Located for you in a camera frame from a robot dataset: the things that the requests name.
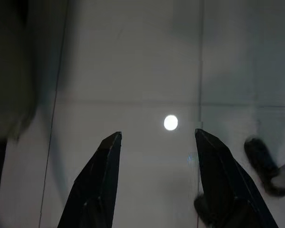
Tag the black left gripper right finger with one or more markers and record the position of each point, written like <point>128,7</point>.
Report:
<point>223,180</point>

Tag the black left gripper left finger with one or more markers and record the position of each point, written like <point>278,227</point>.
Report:
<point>97,185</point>

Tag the black robot foot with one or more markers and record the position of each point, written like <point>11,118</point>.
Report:
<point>203,211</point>
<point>263,166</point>

